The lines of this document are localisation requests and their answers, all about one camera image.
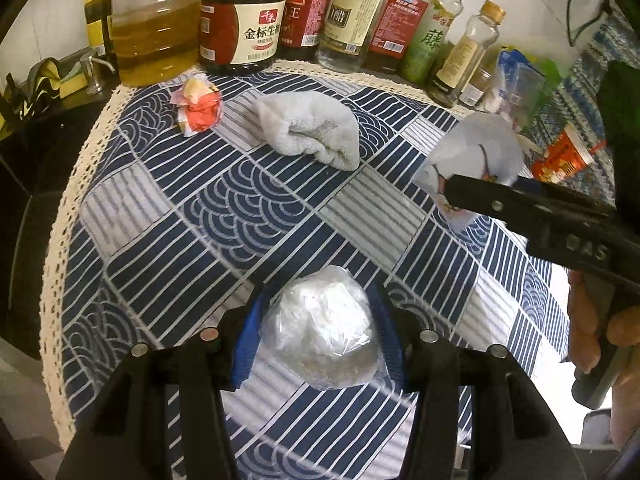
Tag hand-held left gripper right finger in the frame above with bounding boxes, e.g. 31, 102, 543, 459
372, 282, 586, 480

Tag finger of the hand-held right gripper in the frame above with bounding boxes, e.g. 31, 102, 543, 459
511, 176, 617, 217
444, 173, 553, 243

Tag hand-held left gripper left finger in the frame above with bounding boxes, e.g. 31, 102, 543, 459
55, 282, 267, 480

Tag grey blue plastic bag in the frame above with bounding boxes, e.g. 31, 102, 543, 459
412, 111, 524, 234

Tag clear plastic bag with tissue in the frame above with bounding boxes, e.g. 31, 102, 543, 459
260, 265, 389, 392

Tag person's right hand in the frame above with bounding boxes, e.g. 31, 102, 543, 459
566, 269, 640, 453

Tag orange seasoning tube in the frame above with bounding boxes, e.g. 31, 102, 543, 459
530, 125, 597, 187

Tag blue patterned hanging cloth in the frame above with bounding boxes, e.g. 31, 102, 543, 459
545, 10, 640, 201

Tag clear plastic packets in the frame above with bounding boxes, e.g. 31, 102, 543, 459
482, 49, 547, 128

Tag blue white patterned tablecloth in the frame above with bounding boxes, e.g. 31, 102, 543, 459
40, 59, 572, 480

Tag slim clear bottle gold cap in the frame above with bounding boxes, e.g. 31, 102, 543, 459
427, 0, 507, 109

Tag green label oil bottle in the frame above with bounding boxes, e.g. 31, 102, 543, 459
402, 0, 471, 84

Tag white crumpled towel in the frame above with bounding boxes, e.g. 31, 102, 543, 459
254, 92, 361, 172

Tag large red label bottle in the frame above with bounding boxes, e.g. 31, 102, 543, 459
367, 0, 441, 74

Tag yellow cap clear vinegar bottle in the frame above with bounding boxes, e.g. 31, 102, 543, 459
317, 0, 389, 74

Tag red crumpled wrapper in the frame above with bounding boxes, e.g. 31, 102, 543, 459
170, 76, 225, 139

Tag black cap soy sauce bottle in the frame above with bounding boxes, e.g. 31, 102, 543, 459
277, 0, 337, 64

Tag dark soy sauce jug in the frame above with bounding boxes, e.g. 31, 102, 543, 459
199, 0, 289, 77

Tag chrome soap dispenser pump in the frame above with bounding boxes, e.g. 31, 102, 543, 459
77, 47, 117, 96

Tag large clear cooking oil jug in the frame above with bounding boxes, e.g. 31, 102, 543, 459
110, 0, 202, 89

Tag yellow black cleaning cloth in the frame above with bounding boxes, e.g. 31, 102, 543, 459
0, 56, 85, 127

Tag dark green oil bottle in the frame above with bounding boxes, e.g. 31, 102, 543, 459
84, 0, 119, 62

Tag black power cable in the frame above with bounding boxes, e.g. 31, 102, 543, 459
564, 0, 610, 47

